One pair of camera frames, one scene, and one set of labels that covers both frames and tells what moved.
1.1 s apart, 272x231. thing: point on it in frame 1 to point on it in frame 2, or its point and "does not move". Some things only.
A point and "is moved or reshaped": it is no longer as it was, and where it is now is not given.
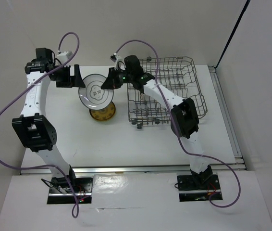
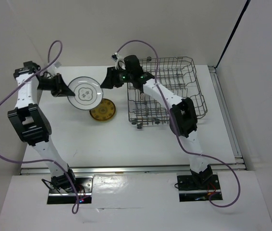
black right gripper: (111, 82) does not move
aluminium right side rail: (227, 117) does not move
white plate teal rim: (92, 96) is moved or reshaped
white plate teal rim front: (142, 96) does not move
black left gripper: (78, 82) to (60, 88)
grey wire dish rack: (179, 75) does not move
